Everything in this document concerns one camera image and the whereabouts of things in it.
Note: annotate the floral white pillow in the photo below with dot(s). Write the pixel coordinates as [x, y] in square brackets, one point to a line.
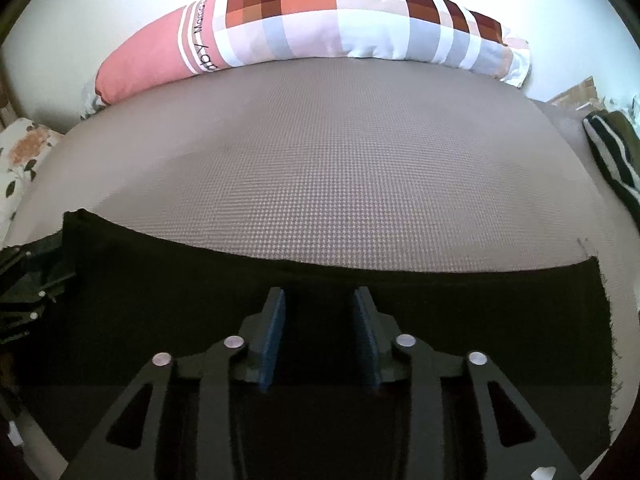
[24, 146]

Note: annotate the pink patchwork long pillow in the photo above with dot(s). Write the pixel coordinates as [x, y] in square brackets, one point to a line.
[207, 36]

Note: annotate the striped dark green garment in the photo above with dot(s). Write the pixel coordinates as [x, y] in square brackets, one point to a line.
[614, 146]

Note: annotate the black pants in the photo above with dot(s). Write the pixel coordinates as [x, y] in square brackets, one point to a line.
[135, 296]

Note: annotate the brown cardboard box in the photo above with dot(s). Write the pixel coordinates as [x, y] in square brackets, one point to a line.
[582, 96]

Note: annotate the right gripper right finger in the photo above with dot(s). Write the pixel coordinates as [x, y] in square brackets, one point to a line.
[452, 417]

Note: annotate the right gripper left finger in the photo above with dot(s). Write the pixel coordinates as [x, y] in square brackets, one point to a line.
[179, 417]

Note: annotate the grey textured bed cover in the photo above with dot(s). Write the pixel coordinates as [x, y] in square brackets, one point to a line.
[374, 165]

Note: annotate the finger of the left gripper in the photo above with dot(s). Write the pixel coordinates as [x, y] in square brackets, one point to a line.
[28, 301]
[18, 262]

